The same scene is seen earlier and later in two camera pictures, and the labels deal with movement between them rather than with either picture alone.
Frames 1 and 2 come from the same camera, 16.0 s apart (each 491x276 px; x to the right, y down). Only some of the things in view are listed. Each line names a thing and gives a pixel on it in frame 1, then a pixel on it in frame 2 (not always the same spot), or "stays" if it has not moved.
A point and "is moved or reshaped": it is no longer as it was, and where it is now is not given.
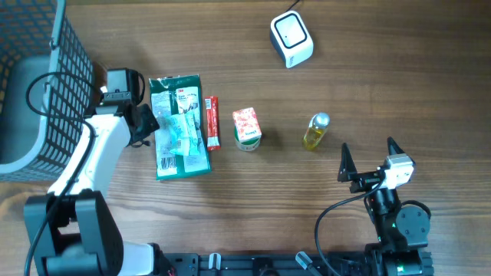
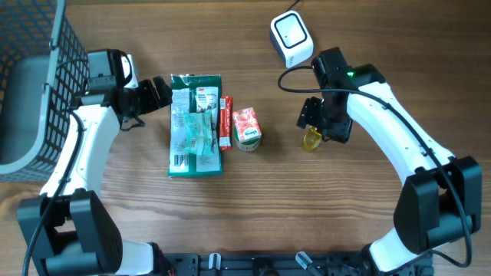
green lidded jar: x=249 y=144 stays
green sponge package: x=173 y=94 is moved or reshaped
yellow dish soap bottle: x=318 y=125 stays
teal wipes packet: x=180 y=133 to x=198 y=133
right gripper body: x=364 y=181 to x=330 y=121
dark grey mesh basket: x=47 y=90 stays
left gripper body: x=149 y=121 to x=143 y=98
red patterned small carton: x=247 y=124 stays
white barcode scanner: x=291 y=38 stays
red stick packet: x=212 y=127 to x=225 y=123
